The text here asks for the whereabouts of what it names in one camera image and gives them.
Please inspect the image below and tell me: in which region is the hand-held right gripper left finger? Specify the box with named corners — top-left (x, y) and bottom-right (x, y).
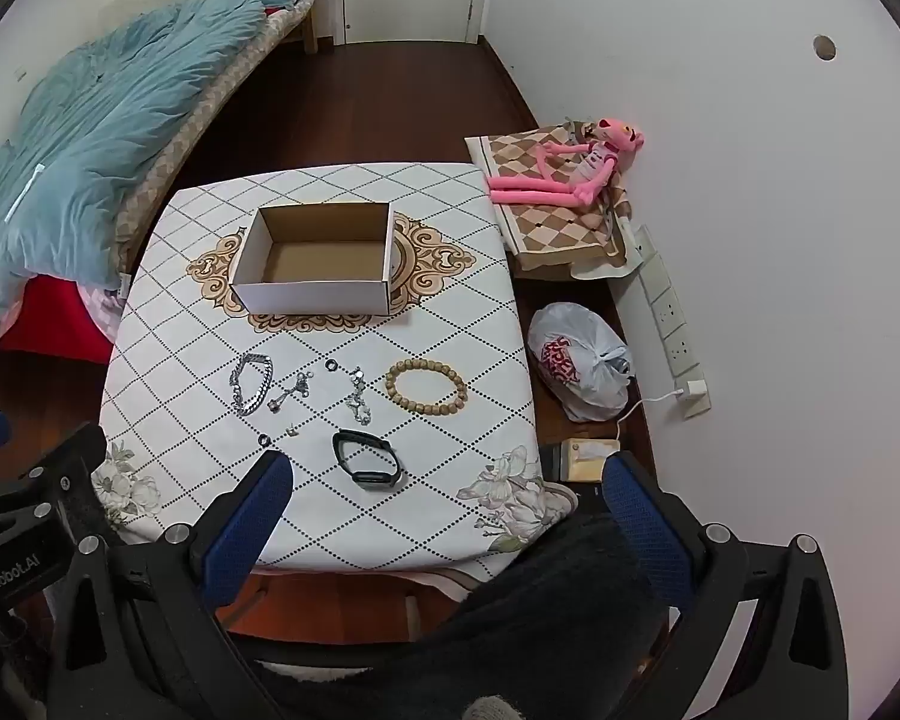
top-left (49, 450), bottom-right (295, 720)

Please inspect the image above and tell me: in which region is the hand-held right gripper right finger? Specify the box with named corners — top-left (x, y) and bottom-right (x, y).
top-left (602, 451), bottom-right (850, 720)

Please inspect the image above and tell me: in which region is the black smart band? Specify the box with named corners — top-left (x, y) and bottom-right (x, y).
top-left (332, 430), bottom-right (404, 488)

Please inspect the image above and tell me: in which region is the silver chain bracelet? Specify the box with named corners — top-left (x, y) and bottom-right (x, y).
top-left (229, 354), bottom-right (272, 417)

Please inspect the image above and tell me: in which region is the silver charm bracelet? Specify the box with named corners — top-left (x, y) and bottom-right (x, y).
top-left (268, 371), bottom-right (316, 412)

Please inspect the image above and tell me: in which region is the thin silver bracelet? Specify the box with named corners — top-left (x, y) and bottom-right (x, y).
top-left (347, 367), bottom-right (373, 425)

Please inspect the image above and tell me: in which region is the wooden bead bracelet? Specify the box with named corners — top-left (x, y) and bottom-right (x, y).
top-left (385, 360), bottom-right (468, 415)

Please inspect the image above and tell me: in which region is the white cardboard box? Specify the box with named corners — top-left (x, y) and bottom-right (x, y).
top-left (230, 202), bottom-right (395, 316)

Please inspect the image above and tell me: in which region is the small yellow box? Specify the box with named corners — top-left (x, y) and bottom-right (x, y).
top-left (544, 439), bottom-right (620, 482)

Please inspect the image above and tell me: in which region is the red bed sheet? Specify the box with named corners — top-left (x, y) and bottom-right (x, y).
top-left (0, 274), bottom-right (117, 365)

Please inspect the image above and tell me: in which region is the white plastic bag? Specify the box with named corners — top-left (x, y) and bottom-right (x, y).
top-left (527, 301), bottom-right (635, 422)

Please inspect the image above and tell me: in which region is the pink checkered sheet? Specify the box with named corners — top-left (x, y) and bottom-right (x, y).
top-left (75, 283), bottom-right (126, 340)

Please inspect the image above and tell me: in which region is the patterned white tablecloth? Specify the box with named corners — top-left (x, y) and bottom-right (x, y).
top-left (90, 163), bottom-right (580, 586)

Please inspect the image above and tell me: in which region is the blue duvet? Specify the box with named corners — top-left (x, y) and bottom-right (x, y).
top-left (0, 0), bottom-right (271, 357)

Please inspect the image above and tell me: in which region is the brown checkered cushion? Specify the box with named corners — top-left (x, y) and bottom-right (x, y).
top-left (465, 124), bottom-right (642, 276)

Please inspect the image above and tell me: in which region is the pink plush toy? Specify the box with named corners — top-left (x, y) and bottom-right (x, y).
top-left (489, 118), bottom-right (646, 207)

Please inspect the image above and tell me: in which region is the white charger cable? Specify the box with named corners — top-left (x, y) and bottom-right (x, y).
top-left (613, 390), bottom-right (683, 452)

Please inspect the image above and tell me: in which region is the white wall socket strip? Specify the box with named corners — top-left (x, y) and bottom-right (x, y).
top-left (634, 225), bottom-right (702, 380)

